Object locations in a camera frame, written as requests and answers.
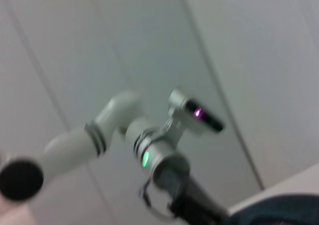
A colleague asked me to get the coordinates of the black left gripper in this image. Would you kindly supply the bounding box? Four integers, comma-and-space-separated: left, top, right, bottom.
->
155, 168, 229, 225

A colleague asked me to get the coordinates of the dark teal insulated lunch bag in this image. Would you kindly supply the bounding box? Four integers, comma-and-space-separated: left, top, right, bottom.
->
224, 194, 319, 225

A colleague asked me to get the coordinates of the dark left arm cable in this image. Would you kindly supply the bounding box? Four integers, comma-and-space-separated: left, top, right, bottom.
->
138, 179, 175, 221

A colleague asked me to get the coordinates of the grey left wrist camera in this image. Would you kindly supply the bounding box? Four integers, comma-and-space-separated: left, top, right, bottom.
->
164, 88, 225, 139

